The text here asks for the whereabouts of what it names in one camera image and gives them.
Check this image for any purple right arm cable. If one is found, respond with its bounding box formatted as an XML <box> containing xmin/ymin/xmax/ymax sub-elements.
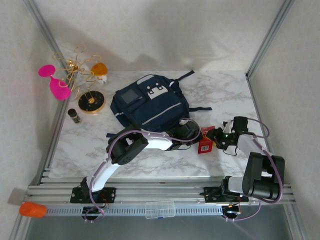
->
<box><xmin>222</xmin><ymin>117</ymin><xmax>285</xmax><ymax>222</ymax></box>

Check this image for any pink plastic wine glass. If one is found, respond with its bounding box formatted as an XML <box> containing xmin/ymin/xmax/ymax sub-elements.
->
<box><xmin>37</xmin><ymin>64</ymin><xmax>72</xmax><ymax>101</ymax></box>

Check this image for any small dark bottle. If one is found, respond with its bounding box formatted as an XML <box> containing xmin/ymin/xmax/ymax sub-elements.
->
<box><xmin>67</xmin><ymin>108</ymin><xmax>82</xmax><ymax>125</ymax></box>

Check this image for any navy blue backpack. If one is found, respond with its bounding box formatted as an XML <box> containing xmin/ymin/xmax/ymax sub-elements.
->
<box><xmin>106</xmin><ymin>69</ymin><xmax>213</xmax><ymax>138</ymax></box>

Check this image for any aluminium rail frame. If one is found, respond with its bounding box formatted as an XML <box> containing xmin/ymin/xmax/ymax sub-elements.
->
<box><xmin>22</xmin><ymin>174</ymin><xmax>297</xmax><ymax>205</ymax></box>

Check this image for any orange plastic cup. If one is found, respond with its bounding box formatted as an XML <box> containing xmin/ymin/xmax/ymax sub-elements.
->
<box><xmin>19</xmin><ymin>201</ymin><xmax>48</xmax><ymax>219</ymax></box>

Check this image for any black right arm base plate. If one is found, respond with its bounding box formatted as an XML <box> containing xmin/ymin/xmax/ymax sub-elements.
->
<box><xmin>203</xmin><ymin>186</ymin><xmax>250</xmax><ymax>203</ymax></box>

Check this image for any aluminium frame post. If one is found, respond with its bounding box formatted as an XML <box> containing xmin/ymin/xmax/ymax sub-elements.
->
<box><xmin>23</xmin><ymin>0</ymin><xmax>76</xmax><ymax>93</ymax></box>
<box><xmin>246</xmin><ymin>0</ymin><xmax>296</xmax><ymax>78</ymax></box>

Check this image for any red flat pack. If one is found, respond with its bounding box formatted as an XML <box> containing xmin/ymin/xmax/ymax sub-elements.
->
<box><xmin>198</xmin><ymin>126</ymin><xmax>217</xmax><ymax>155</ymax></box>

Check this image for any gold wire stand black base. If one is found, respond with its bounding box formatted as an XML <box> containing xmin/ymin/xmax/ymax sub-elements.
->
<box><xmin>51</xmin><ymin>46</ymin><xmax>106</xmax><ymax>115</ymax></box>

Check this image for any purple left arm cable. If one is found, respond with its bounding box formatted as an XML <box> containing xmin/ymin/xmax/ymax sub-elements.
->
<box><xmin>83</xmin><ymin>118</ymin><xmax>203</xmax><ymax>223</ymax></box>

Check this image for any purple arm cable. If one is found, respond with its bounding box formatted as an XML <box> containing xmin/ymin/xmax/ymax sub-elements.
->
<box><xmin>222</xmin><ymin>117</ymin><xmax>285</xmax><ymax>222</ymax></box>
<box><xmin>83</xmin><ymin>118</ymin><xmax>203</xmax><ymax>223</ymax></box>

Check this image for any clear plastic organizer box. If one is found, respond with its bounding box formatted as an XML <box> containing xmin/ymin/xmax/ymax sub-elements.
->
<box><xmin>144</xmin><ymin>200</ymin><xmax>176</xmax><ymax>220</ymax></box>

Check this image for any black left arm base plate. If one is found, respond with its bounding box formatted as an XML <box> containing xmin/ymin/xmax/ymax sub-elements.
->
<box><xmin>70</xmin><ymin>186</ymin><xmax>117</xmax><ymax>204</ymax></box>

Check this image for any grey slotted cable duct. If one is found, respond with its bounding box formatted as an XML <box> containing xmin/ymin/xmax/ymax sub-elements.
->
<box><xmin>46</xmin><ymin>205</ymin><xmax>225</xmax><ymax>216</ymax></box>

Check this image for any orange plastic wine glass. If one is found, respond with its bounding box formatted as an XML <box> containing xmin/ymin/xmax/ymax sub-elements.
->
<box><xmin>90</xmin><ymin>62</ymin><xmax>110</xmax><ymax>85</ymax></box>

